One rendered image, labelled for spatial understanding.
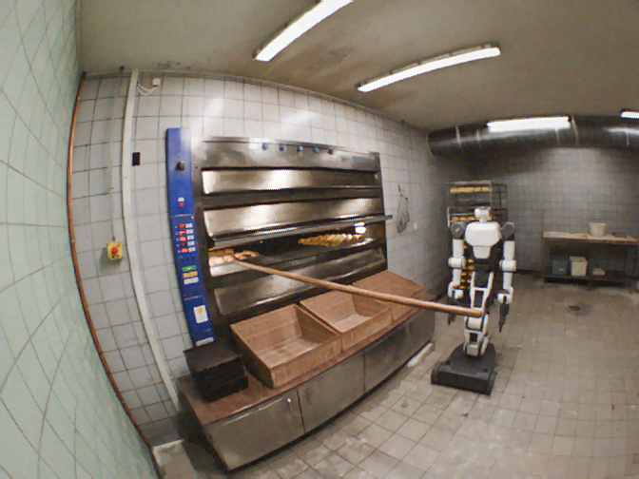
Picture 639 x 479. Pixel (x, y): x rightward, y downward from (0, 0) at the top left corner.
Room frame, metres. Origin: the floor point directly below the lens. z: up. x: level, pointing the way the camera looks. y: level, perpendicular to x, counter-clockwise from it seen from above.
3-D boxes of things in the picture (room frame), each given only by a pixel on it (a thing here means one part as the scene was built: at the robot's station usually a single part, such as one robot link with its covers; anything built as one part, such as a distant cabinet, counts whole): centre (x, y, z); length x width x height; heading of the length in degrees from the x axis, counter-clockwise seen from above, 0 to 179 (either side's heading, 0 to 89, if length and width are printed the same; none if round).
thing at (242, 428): (1.87, -0.08, 0.29); 2.42 x 0.56 x 0.58; 131
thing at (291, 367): (1.59, 0.28, 0.72); 0.56 x 0.49 x 0.28; 132
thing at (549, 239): (2.65, -4.77, 0.45); 2.20 x 0.80 x 0.90; 41
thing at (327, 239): (2.88, -0.13, 1.21); 0.61 x 0.48 x 0.06; 41
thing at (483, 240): (1.80, -1.30, 1.23); 0.34 x 0.30 x 0.36; 45
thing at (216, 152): (2.18, 0.04, 1.99); 1.80 x 0.08 x 0.21; 131
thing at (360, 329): (1.98, -0.17, 0.72); 0.56 x 0.49 x 0.28; 129
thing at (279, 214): (2.16, 0.02, 1.54); 1.79 x 0.11 x 0.19; 131
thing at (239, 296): (2.16, 0.02, 1.02); 1.79 x 0.11 x 0.19; 131
